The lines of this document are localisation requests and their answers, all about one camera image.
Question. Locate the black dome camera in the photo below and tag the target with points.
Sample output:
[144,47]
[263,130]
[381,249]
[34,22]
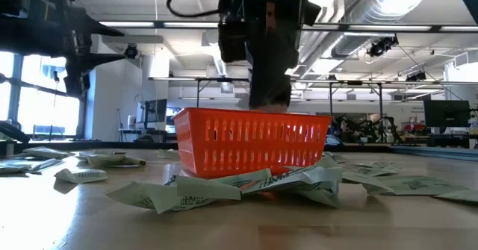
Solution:
[131,51]

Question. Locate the green white sweetener packet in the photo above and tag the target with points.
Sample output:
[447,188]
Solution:
[411,184]
[459,196]
[310,183]
[369,168]
[209,186]
[43,165]
[101,152]
[367,184]
[149,197]
[46,152]
[112,159]
[80,175]
[13,166]

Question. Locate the black computer monitor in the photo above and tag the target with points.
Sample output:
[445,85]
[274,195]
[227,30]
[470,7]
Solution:
[446,113]
[156,111]

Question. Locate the dark desk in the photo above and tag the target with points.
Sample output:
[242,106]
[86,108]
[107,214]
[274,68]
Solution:
[448,140]

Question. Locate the silver ventilation duct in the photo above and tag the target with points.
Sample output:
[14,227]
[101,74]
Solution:
[373,3]

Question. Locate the black metal rig frame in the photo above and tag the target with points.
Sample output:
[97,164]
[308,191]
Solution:
[331,100]
[198,89]

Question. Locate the desk with equipment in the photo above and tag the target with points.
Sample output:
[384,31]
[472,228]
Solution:
[149,134]

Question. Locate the long fluorescent light strip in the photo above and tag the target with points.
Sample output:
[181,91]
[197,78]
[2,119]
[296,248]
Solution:
[390,28]
[459,28]
[190,24]
[127,24]

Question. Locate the black hanging camera cluster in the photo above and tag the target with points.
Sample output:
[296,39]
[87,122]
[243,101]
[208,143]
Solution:
[381,45]
[416,77]

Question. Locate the black slanted bar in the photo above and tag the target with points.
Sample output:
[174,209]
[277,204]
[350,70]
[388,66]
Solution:
[13,130]

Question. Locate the black idle robot arm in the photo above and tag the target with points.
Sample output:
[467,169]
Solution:
[358,130]

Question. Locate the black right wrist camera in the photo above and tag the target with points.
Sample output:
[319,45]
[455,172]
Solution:
[231,41]

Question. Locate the large bright window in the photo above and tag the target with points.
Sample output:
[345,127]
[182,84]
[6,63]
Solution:
[48,104]

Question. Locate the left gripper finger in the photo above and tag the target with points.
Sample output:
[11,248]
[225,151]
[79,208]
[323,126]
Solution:
[80,76]
[87,26]

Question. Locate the orange plastic slotted basket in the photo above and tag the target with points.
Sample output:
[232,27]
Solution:
[224,160]

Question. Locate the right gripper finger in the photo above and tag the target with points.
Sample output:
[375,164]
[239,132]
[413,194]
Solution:
[284,67]
[259,71]

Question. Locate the blue white round object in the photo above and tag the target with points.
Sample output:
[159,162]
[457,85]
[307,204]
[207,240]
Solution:
[332,140]

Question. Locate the small grey post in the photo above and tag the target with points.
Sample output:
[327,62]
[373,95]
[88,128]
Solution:
[10,147]

